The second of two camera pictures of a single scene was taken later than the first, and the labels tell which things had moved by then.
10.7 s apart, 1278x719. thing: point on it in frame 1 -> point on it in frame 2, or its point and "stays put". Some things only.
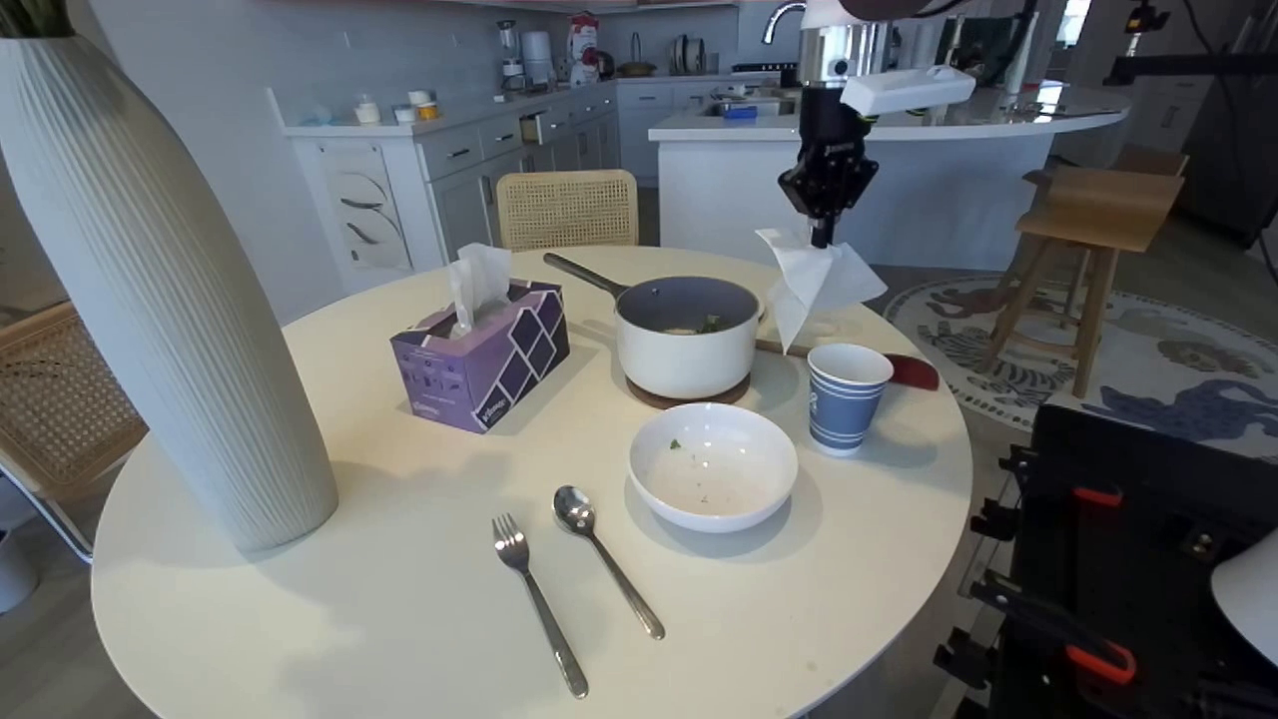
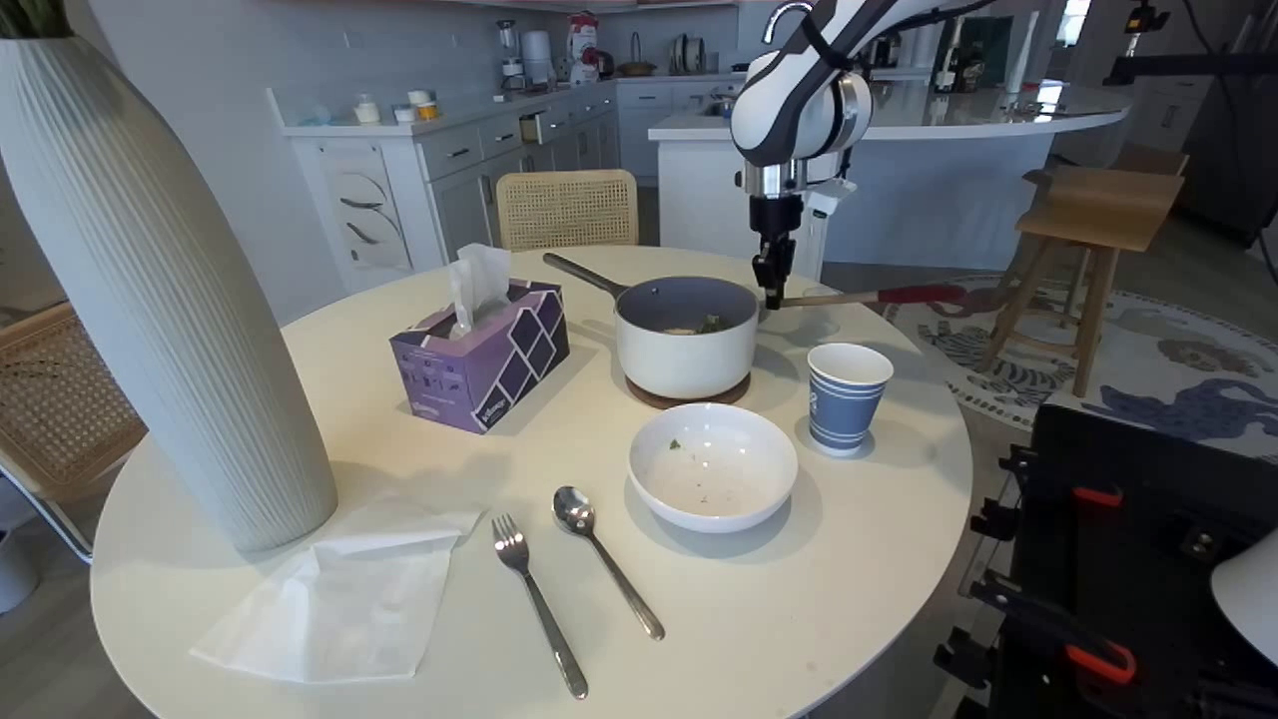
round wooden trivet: x=680 y=399 stays put
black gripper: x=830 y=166 -> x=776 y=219
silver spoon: x=575 y=514 stays put
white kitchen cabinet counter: x=410 y=198 stays put
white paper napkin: x=817 y=277 -> x=351 y=605
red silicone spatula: x=916 y=367 -> x=924 y=293
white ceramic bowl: x=713 y=470 stays put
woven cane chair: x=65 y=427 stays put
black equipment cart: x=1107 y=601 stays put
